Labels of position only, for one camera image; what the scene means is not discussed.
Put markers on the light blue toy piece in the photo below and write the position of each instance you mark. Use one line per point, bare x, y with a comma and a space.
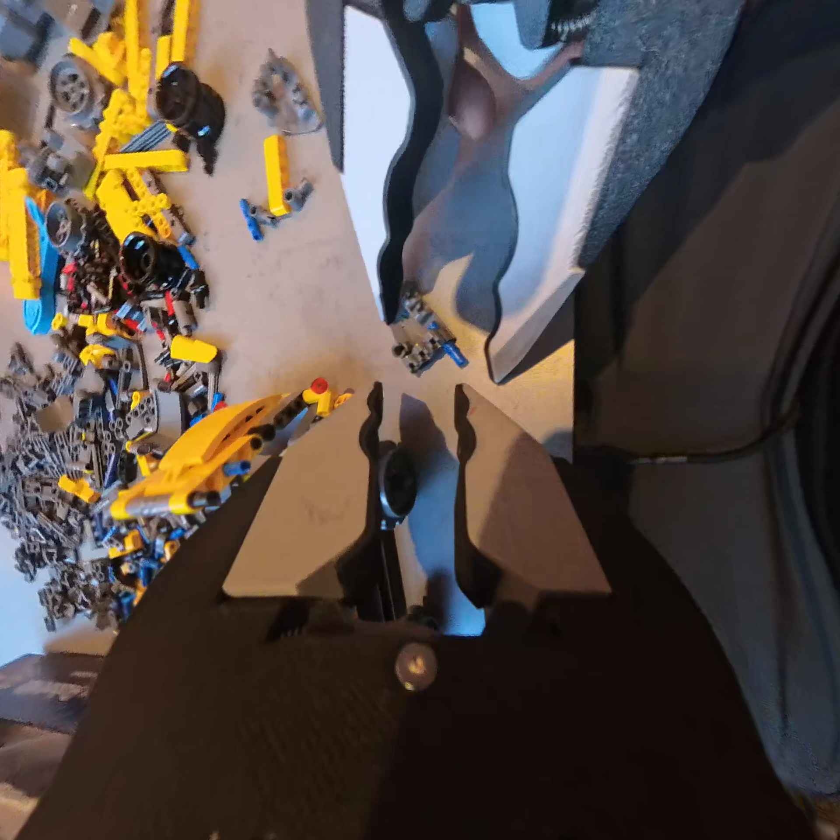
39, 275

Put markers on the yellow black toy vehicle model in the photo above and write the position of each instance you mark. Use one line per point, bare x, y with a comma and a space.
197, 453

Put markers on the grey panel with grey connectors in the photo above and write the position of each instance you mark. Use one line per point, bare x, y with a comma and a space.
289, 98

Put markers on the grey desk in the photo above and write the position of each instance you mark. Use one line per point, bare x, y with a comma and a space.
295, 295

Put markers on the pile of small toy connectors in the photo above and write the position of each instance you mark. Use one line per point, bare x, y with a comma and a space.
59, 459

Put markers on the short yellow toy beam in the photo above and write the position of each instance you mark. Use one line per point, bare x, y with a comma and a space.
277, 174

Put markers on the grey toy connector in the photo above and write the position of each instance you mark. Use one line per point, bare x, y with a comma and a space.
269, 214
300, 193

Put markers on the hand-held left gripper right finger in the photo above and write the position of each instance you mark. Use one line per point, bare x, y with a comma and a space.
538, 518

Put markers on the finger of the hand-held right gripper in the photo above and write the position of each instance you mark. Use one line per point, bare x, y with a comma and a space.
367, 131
571, 184

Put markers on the blue toy pin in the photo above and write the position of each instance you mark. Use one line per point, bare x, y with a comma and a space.
456, 353
251, 220

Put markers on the small grey toy wheel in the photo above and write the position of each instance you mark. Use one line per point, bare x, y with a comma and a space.
72, 85

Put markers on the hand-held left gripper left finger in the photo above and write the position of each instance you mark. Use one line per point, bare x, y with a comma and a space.
295, 518

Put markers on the person's trousers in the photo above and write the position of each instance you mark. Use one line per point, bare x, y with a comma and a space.
689, 558

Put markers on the person's right hand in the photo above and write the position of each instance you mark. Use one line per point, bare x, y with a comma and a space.
482, 98

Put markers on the grey panel with blue pins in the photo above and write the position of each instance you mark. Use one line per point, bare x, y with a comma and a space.
413, 328

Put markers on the black toy wheel rim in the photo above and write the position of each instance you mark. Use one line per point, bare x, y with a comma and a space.
148, 259
190, 105

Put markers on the yellow curved toy panel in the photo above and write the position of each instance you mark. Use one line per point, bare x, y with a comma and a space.
193, 350

